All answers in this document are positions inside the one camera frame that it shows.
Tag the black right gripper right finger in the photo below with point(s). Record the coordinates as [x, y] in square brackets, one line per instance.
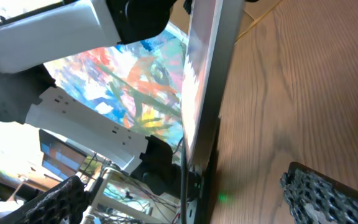
[316, 198]

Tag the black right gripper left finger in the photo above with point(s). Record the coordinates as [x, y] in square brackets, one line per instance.
[64, 203]

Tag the Samsung Galaxy smartphone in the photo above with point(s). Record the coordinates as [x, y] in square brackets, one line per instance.
[214, 27]

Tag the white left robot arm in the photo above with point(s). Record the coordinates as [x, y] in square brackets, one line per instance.
[71, 27]

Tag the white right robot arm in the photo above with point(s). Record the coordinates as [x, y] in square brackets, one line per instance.
[31, 96]

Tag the dark monitor screen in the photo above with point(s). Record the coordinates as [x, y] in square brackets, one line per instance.
[59, 157]

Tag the colourful painted backdrop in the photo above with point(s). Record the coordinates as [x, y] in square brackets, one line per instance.
[138, 85]

